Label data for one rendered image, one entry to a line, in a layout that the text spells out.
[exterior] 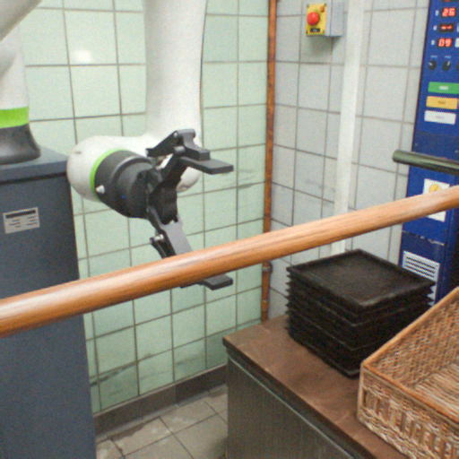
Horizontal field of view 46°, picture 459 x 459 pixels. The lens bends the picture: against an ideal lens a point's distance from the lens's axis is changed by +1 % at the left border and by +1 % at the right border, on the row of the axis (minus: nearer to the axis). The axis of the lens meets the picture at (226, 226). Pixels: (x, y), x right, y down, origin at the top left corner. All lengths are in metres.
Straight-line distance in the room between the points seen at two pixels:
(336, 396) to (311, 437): 0.12
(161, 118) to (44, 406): 0.61
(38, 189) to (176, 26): 0.36
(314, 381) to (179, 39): 0.91
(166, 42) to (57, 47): 0.85
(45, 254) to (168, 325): 1.14
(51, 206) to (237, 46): 1.17
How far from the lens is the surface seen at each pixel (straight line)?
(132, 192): 0.73
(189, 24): 0.89
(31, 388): 1.12
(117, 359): 2.06
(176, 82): 0.89
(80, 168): 0.85
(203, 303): 2.14
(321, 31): 1.79
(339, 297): 1.38
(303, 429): 1.43
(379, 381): 1.22
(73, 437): 1.23
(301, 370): 1.46
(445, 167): 1.14
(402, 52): 1.67
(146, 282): 0.49
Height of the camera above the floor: 1.40
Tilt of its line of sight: 19 degrees down
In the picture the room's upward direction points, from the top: straight up
